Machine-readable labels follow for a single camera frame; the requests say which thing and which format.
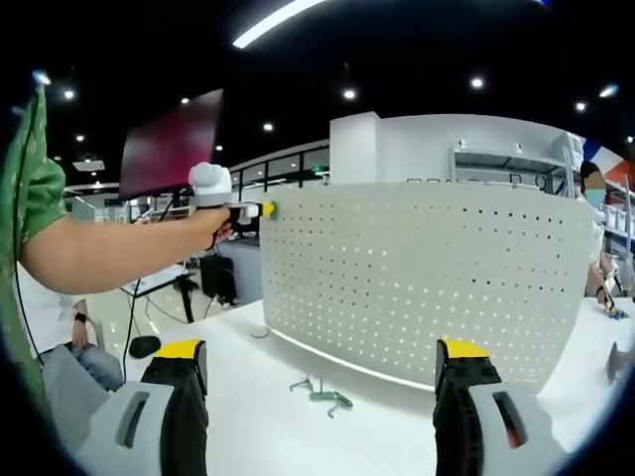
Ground long ceiling light strip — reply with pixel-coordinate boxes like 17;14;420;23
232;0;324;50

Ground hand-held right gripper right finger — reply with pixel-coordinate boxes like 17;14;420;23
431;337;567;476

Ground grey metal shelf rack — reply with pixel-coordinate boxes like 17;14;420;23
448;133;586;192

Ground round ceiling downlights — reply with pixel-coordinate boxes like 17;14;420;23
62;73;589;150

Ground white perforated mounting plate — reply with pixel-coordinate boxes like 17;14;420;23
250;181;595;398

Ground black oval object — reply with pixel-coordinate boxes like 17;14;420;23
128;335;162;359

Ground person's left hand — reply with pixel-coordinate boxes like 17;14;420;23
190;205;235;252

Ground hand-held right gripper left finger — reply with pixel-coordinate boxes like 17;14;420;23
73;338;210;476

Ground black chest device cable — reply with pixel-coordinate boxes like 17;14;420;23
12;93;46;361

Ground black computer tower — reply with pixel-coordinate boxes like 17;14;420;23
199;255;238;304

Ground person's green floral shirt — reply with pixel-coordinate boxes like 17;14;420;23
0;86;68;413

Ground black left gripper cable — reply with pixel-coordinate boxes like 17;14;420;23
148;185;195;222

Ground large red display screen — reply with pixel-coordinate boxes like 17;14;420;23
118;88;224;202

